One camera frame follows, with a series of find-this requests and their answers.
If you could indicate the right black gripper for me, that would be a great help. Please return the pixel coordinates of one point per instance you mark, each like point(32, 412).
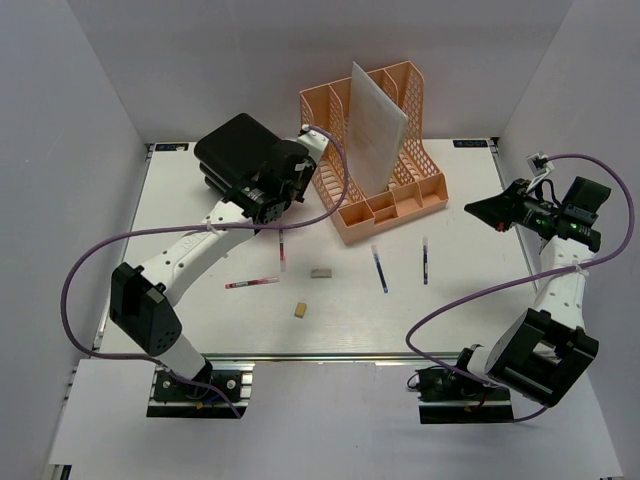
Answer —
point(501, 211)

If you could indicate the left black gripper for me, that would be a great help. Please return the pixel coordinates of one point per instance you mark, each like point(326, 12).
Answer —
point(308, 172)

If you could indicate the red gel pen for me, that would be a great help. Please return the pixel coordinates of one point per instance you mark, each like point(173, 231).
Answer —
point(252, 282)
point(282, 253)

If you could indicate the black pink drawer unit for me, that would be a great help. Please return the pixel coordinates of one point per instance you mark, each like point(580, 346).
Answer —
point(243, 153)

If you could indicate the dark purple gel pen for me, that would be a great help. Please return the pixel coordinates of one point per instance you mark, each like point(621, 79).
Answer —
point(425, 259)

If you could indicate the grey eraser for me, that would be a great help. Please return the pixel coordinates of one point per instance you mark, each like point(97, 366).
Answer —
point(321, 273)

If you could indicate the blue gel pen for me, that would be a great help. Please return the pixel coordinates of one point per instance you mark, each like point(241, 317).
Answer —
point(379, 268)

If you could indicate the tan eraser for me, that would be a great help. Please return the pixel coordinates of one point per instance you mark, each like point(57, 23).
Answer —
point(300, 310)

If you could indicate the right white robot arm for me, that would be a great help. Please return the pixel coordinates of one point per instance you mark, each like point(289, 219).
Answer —
point(547, 349)

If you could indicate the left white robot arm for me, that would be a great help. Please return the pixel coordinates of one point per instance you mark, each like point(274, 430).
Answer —
point(257, 188)

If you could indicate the flat red gel pen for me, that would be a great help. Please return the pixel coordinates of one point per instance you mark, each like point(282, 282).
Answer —
point(252, 282)

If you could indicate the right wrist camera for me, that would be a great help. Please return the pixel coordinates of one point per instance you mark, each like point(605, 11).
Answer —
point(540, 165)

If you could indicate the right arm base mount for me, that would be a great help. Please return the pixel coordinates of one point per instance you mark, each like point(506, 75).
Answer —
point(448, 398)

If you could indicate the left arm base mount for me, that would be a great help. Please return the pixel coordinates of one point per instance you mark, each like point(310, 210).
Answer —
point(226, 396)

